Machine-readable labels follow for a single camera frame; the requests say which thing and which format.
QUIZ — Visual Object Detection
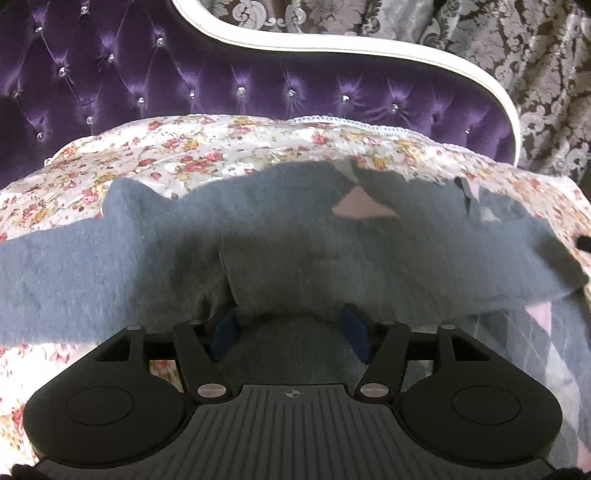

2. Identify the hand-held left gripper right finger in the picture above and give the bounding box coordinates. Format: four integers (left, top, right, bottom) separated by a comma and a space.
341, 304, 491, 401

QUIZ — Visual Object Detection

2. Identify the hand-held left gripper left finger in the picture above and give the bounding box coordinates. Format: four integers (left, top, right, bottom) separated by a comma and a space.
95, 307, 239, 403

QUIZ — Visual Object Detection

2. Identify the grey argyle sweater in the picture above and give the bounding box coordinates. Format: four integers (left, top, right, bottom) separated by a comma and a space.
0, 159, 591, 468

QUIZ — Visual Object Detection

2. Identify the floral bedspread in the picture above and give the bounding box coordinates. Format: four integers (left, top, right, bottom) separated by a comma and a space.
0, 113, 591, 468

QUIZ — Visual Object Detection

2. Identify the purple tufted headboard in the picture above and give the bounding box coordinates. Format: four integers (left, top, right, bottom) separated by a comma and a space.
0, 0, 523, 190

